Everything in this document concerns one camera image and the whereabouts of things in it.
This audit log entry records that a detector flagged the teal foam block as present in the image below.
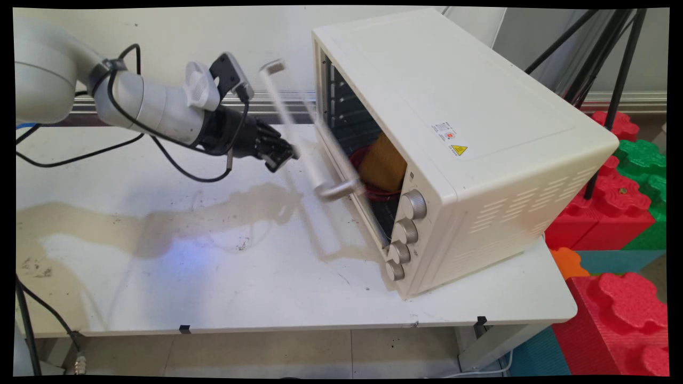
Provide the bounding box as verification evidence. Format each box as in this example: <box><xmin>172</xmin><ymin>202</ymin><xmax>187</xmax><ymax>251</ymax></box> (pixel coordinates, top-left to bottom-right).
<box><xmin>574</xmin><ymin>250</ymin><xmax>668</xmax><ymax>276</ymax></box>

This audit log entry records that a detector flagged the white leaning panel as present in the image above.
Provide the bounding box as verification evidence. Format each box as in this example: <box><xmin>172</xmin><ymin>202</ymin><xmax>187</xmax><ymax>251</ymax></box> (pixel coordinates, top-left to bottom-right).
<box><xmin>442</xmin><ymin>6</ymin><xmax>508</xmax><ymax>50</ymax></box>

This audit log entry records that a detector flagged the white floor cable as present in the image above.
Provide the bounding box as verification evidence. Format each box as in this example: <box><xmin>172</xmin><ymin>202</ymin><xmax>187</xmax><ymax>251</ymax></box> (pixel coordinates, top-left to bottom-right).
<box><xmin>424</xmin><ymin>349</ymin><xmax>514</xmax><ymax>378</ymax></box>

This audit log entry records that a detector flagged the black tripod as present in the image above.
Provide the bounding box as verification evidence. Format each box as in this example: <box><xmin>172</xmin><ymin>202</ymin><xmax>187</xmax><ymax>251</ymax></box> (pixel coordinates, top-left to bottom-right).
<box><xmin>525</xmin><ymin>8</ymin><xmax>647</xmax><ymax>201</ymax></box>

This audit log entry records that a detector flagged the large red foam block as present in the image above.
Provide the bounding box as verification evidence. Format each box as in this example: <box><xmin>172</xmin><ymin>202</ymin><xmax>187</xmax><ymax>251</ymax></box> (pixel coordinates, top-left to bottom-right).
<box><xmin>552</xmin><ymin>273</ymin><xmax>670</xmax><ymax>377</ymax></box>

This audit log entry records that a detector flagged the orange foam block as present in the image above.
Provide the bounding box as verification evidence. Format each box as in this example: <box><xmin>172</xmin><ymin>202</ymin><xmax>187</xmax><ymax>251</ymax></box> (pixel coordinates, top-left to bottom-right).
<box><xmin>550</xmin><ymin>247</ymin><xmax>591</xmax><ymax>281</ymax></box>

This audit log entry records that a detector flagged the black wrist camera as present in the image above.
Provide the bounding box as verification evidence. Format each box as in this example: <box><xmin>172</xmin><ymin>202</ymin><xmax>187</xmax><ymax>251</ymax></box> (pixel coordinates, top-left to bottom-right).
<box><xmin>209</xmin><ymin>52</ymin><xmax>256</xmax><ymax>103</ymax></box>

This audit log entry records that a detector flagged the brown toast slice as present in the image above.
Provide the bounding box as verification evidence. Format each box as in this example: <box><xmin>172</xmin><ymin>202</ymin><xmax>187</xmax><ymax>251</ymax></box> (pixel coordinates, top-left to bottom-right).
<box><xmin>358</xmin><ymin>133</ymin><xmax>408</xmax><ymax>193</ymax></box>

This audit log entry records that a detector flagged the small red foam block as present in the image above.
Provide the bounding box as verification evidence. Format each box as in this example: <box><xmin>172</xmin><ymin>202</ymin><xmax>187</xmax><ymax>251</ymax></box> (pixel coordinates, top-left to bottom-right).
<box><xmin>590</xmin><ymin>110</ymin><xmax>640</xmax><ymax>142</ymax></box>

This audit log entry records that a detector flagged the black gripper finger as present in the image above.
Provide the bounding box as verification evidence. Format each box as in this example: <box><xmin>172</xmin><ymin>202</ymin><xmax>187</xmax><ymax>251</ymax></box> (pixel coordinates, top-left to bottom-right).
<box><xmin>260</xmin><ymin>128</ymin><xmax>299</xmax><ymax>159</ymax></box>
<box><xmin>260</xmin><ymin>149</ymin><xmax>295</xmax><ymax>173</ymax></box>

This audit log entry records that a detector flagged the black cable with metal plug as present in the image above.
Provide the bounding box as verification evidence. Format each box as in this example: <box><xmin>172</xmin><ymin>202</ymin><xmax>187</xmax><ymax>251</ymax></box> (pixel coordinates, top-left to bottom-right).
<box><xmin>15</xmin><ymin>276</ymin><xmax>88</xmax><ymax>375</ymax></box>

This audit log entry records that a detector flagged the red bowl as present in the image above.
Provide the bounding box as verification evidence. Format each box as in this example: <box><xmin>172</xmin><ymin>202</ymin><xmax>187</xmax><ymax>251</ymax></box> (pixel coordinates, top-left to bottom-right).
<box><xmin>349</xmin><ymin>147</ymin><xmax>402</xmax><ymax>202</ymax></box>

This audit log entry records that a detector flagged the green foam block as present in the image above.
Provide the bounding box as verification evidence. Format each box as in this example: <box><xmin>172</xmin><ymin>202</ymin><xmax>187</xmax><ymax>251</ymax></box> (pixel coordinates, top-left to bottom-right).
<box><xmin>613</xmin><ymin>139</ymin><xmax>668</xmax><ymax>251</ymax></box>

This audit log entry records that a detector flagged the glass oven door with handle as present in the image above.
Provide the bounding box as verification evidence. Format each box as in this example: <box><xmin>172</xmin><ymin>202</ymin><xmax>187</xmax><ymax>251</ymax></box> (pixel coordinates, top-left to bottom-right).
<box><xmin>259</xmin><ymin>59</ymin><xmax>391</xmax><ymax>252</ymax></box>

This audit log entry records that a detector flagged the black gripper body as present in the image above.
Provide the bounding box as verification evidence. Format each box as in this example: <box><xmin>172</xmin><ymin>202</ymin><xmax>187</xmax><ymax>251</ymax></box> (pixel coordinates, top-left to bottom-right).
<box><xmin>200</xmin><ymin>106</ymin><xmax>274</xmax><ymax>161</ymax></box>

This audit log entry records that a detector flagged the teal foam floor mat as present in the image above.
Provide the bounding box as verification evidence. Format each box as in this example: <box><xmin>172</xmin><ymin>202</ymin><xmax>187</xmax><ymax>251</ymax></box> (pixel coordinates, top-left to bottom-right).
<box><xmin>506</xmin><ymin>326</ymin><xmax>572</xmax><ymax>377</ymax></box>

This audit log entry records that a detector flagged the aluminium wall rail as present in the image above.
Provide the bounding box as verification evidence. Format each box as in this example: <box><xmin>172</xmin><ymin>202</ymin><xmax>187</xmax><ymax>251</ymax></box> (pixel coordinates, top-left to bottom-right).
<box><xmin>72</xmin><ymin>91</ymin><xmax>319</xmax><ymax>127</ymax></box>

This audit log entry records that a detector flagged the cream toaster oven body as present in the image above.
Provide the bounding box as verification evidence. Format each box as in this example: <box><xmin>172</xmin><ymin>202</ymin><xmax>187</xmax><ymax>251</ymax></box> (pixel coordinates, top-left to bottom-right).
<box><xmin>312</xmin><ymin>7</ymin><xmax>620</xmax><ymax>300</ymax></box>

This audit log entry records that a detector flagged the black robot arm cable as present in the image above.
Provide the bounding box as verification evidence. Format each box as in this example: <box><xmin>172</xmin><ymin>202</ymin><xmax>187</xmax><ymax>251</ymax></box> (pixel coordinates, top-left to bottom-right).
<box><xmin>15</xmin><ymin>43</ymin><xmax>251</xmax><ymax>183</ymax></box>

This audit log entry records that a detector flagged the white table leg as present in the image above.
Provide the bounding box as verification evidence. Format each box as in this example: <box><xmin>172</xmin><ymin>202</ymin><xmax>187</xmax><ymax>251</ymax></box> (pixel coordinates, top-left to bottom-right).
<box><xmin>455</xmin><ymin>322</ymin><xmax>551</xmax><ymax>373</ymax></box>

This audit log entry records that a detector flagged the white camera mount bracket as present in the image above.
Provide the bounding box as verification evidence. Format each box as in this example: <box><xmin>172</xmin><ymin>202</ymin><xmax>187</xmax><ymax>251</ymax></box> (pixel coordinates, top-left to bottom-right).
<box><xmin>184</xmin><ymin>61</ymin><xmax>221</xmax><ymax>112</ymax></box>

